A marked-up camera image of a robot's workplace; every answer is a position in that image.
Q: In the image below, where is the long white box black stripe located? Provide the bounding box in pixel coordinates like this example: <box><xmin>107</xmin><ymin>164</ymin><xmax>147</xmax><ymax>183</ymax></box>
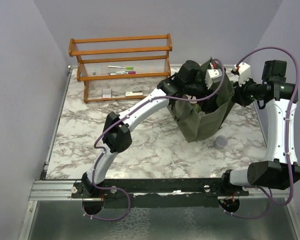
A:
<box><xmin>125</xmin><ymin>90</ymin><xmax>144</xmax><ymax>97</ymax></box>

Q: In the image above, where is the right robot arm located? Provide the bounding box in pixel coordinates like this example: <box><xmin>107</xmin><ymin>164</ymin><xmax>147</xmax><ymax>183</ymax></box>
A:
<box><xmin>219</xmin><ymin>60</ymin><xmax>300</xmax><ymax>196</ymax></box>

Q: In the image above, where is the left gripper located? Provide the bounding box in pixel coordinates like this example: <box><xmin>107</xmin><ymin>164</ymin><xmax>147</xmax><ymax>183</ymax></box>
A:
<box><xmin>183</xmin><ymin>76</ymin><xmax>220</xmax><ymax>112</ymax></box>

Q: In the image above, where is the green bottle beige cap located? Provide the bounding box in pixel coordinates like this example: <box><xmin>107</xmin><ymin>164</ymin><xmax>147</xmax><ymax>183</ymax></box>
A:
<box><xmin>192</xmin><ymin>103</ymin><xmax>202</xmax><ymax>113</ymax></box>

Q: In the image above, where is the orange wooden shelf rack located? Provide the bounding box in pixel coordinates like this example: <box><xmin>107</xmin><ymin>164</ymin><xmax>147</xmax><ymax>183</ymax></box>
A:
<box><xmin>68</xmin><ymin>33</ymin><xmax>173</xmax><ymax>104</ymax></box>

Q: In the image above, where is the pink green marker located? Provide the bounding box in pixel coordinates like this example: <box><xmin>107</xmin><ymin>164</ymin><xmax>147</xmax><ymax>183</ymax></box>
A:
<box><xmin>108</xmin><ymin>71</ymin><xmax>136</xmax><ymax>76</ymax></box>

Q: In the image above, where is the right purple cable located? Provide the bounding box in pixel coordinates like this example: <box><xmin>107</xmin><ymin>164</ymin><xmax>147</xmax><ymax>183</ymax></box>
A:
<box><xmin>219</xmin><ymin>46</ymin><xmax>300</xmax><ymax>218</ymax></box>

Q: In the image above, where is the small white box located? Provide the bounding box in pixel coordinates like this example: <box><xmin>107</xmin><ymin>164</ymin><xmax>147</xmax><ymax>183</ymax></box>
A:
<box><xmin>102</xmin><ymin>88</ymin><xmax>112</xmax><ymax>99</ymax></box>

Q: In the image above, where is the small amber bottle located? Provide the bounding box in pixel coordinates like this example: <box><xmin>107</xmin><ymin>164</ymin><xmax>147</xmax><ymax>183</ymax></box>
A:
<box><xmin>199</xmin><ymin>111</ymin><xmax>206</xmax><ymax>117</ymax></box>

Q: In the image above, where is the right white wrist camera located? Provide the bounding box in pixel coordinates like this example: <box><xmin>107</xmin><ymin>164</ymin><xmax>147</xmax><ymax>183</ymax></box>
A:
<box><xmin>232</xmin><ymin>62</ymin><xmax>251</xmax><ymax>87</ymax></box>

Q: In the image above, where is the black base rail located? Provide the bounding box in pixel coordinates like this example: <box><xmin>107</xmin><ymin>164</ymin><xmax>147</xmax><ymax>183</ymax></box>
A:
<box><xmin>71</xmin><ymin>178</ymin><xmax>249</xmax><ymax>209</ymax></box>

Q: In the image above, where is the green canvas bag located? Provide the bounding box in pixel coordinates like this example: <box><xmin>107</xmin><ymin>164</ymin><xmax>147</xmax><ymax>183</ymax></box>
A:
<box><xmin>167</xmin><ymin>58</ymin><xmax>235</xmax><ymax>143</ymax></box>

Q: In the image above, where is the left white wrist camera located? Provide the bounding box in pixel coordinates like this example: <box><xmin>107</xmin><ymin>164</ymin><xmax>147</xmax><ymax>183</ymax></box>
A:
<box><xmin>205</xmin><ymin>69</ymin><xmax>223</xmax><ymax>91</ymax></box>

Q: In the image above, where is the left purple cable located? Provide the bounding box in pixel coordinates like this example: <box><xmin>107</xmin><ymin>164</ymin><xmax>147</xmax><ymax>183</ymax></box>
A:
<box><xmin>81</xmin><ymin>58</ymin><xmax>226</xmax><ymax>221</ymax></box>

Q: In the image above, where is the small purple jar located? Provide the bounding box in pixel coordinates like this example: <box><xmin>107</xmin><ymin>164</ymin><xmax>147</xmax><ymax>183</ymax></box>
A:
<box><xmin>213</xmin><ymin>135</ymin><xmax>228</xmax><ymax>150</ymax></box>

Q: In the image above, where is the purple cable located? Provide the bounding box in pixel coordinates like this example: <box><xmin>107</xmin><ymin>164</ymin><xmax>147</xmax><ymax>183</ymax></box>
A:
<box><xmin>219</xmin><ymin>46</ymin><xmax>300</xmax><ymax>218</ymax></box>
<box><xmin>81</xmin><ymin>58</ymin><xmax>226</xmax><ymax>221</ymax></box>

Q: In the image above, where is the green white marker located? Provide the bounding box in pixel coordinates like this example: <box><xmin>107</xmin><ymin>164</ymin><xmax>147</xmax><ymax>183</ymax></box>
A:
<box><xmin>108</xmin><ymin>65</ymin><xmax>134</xmax><ymax>70</ymax></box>

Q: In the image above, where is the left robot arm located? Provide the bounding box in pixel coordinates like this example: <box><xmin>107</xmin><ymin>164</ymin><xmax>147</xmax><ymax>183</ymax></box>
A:
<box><xmin>81</xmin><ymin>59</ymin><xmax>225</xmax><ymax>198</ymax></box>

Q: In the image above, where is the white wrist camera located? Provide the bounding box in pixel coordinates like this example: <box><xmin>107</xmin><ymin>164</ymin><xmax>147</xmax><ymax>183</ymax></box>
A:
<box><xmin>205</xmin><ymin>69</ymin><xmax>223</xmax><ymax>91</ymax></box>
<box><xmin>232</xmin><ymin>62</ymin><xmax>251</xmax><ymax>87</ymax></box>

